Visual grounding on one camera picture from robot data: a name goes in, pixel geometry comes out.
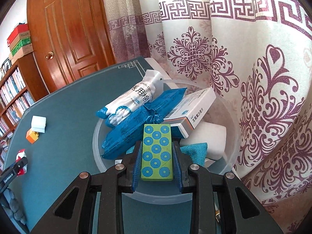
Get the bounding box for patterned curtain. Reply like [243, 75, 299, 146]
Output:
[104, 0, 311, 233]

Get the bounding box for blue woven cloth pouch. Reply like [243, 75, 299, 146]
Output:
[126, 138, 207, 174]

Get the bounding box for green dotted block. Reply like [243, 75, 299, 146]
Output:
[141, 124, 174, 181]

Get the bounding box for grey gloved left hand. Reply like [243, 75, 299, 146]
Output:
[1, 188, 27, 225]

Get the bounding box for white rectangular sponge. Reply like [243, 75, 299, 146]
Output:
[180, 121, 227, 161]

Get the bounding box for wooden door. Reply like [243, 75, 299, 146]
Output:
[27, 0, 116, 92]

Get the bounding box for brass door knob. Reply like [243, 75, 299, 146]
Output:
[45, 51, 54, 60]

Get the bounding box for dark blue snack packet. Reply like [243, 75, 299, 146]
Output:
[102, 88, 187, 160]

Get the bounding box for white blue medicine box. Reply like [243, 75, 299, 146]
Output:
[163, 87, 216, 139]

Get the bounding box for clear plastic bowl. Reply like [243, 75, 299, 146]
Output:
[93, 80, 241, 205]

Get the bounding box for cotton swab bag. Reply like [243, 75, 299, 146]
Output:
[96, 70, 163, 128]

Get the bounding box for red balloon glue packet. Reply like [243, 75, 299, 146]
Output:
[16, 149, 28, 176]

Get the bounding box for orange yellow toy brick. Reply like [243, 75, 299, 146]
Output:
[25, 128, 39, 144]

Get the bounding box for white black sponge eraser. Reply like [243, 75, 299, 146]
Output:
[31, 116, 47, 133]

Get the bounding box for wooden bookshelf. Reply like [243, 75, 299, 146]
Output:
[1, 53, 49, 170]

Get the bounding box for stacked boxes on shelf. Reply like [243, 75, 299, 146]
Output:
[7, 23, 33, 64]

